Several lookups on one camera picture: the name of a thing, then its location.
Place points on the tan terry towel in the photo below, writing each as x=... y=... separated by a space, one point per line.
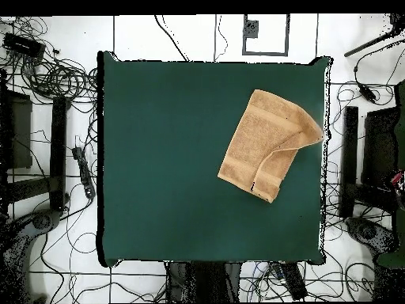
x=256 y=142

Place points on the dark flat panel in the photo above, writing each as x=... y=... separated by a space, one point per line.
x=379 y=148
x=20 y=133

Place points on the black flat bar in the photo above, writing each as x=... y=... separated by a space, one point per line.
x=294 y=280

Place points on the black stand base foot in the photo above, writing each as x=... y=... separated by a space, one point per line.
x=370 y=232
x=41 y=220

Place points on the black power adapter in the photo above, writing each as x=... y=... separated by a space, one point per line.
x=367 y=93

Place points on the black rod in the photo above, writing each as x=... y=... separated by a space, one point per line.
x=373 y=42

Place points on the dark green table cloth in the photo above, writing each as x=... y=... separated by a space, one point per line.
x=158 y=158

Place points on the black power strip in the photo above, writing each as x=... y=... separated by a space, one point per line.
x=84 y=174

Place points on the black rectangular box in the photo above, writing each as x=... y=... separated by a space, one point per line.
x=23 y=45

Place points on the black upright post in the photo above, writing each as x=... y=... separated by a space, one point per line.
x=58 y=152
x=350 y=152

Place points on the grey square floor frame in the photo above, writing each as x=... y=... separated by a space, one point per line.
x=287 y=34

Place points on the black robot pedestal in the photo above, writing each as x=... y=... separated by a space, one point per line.
x=205 y=281

